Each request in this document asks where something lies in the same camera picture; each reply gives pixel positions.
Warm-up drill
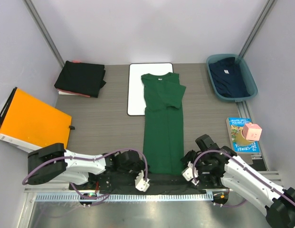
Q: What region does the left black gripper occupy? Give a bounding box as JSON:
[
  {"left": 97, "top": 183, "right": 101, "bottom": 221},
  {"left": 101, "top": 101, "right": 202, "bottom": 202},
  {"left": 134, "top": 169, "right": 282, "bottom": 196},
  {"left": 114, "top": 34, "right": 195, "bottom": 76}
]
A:
[{"left": 119, "top": 159, "right": 150, "bottom": 181}]

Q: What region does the green t shirt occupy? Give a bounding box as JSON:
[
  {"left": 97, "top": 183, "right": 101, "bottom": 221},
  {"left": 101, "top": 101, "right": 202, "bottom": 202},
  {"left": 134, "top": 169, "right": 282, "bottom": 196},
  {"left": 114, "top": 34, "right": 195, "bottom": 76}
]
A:
[{"left": 141, "top": 72, "right": 186, "bottom": 175}]

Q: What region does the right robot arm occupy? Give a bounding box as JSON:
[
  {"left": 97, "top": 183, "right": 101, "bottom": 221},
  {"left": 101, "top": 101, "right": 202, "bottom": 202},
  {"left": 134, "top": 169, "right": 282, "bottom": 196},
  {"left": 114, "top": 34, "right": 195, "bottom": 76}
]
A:
[{"left": 181, "top": 134, "right": 295, "bottom": 228}]

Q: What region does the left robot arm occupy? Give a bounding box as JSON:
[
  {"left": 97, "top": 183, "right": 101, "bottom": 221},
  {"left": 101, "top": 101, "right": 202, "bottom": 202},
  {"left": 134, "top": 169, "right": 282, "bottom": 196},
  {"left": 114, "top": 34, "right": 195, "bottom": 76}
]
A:
[{"left": 22, "top": 143, "right": 149, "bottom": 190}]

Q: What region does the blue children's book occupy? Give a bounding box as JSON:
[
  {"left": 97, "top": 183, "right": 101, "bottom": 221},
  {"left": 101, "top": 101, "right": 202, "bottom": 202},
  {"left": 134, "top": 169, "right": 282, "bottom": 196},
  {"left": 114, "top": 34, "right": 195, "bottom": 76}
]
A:
[{"left": 226, "top": 117, "right": 260, "bottom": 154}]

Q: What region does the pink cube toy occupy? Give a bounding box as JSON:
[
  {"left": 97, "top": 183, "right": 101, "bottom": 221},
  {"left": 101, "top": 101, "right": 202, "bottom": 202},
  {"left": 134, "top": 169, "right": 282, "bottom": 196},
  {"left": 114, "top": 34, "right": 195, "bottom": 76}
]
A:
[{"left": 242, "top": 123, "right": 262, "bottom": 141}]

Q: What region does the white folding board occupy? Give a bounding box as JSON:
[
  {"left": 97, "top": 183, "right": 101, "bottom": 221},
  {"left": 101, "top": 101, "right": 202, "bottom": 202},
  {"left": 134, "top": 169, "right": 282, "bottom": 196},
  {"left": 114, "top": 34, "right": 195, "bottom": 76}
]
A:
[{"left": 127, "top": 63, "right": 173, "bottom": 116}]

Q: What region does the teal plastic basket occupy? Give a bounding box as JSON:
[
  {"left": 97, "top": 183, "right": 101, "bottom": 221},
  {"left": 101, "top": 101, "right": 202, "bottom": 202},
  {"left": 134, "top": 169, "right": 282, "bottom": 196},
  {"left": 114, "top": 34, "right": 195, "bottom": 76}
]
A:
[{"left": 206, "top": 54, "right": 258, "bottom": 102}]

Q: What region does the navy blue t shirt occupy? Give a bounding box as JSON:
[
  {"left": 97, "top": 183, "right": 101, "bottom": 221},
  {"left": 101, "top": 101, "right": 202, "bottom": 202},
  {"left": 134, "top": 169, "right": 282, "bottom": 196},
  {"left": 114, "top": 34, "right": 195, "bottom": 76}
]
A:
[{"left": 209, "top": 57, "right": 250, "bottom": 98}]

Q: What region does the black folded t shirt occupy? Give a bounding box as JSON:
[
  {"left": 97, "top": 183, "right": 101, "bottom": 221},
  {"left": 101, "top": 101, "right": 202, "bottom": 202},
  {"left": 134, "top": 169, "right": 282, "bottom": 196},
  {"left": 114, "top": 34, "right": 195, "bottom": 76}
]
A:
[{"left": 54, "top": 61, "right": 106, "bottom": 98}]

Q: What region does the white folded t shirt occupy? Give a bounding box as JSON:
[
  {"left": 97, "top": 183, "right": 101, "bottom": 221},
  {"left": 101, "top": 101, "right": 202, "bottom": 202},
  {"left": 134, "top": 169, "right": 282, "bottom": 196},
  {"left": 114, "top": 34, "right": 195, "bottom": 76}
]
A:
[{"left": 58, "top": 90, "right": 90, "bottom": 97}]

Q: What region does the orange binder folder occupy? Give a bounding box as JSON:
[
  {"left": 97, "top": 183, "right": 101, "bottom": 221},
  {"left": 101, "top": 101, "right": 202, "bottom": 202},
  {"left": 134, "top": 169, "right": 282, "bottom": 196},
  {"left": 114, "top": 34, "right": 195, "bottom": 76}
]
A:
[{"left": 0, "top": 87, "right": 72, "bottom": 153}]

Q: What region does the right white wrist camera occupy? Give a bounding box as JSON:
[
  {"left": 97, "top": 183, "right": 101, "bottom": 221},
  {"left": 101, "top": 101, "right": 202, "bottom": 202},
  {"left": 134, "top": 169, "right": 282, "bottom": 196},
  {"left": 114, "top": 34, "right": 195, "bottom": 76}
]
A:
[{"left": 181, "top": 162, "right": 199, "bottom": 186}]

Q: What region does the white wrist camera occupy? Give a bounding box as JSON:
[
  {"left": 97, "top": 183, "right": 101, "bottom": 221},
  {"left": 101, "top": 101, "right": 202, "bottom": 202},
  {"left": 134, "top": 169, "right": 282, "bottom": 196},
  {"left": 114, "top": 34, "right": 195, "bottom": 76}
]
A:
[
  {"left": 181, "top": 162, "right": 199, "bottom": 186},
  {"left": 135, "top": 171, "right": 150, "bottom": 192}
]

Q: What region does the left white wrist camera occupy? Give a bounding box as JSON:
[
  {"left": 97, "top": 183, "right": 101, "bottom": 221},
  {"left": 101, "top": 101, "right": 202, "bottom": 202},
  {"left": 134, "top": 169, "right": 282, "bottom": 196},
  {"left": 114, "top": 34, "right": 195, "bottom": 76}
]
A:
[{"left": 135, "top": 171, "right": 150, "bottom": 192}]

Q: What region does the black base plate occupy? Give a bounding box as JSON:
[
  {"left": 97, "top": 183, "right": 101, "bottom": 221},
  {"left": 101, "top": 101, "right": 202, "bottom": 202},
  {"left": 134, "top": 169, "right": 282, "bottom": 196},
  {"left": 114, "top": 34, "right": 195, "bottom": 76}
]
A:
[{"left": 75, "top": 162, "right": 225, "bottom": 195}]

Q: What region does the aluminium frame rail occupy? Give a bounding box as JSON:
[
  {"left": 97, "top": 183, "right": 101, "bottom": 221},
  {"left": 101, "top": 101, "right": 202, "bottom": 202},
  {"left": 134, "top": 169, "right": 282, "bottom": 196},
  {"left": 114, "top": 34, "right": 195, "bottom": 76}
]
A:
[{"left": 24, "top": 171, "right": 285, "bottom": 193}]

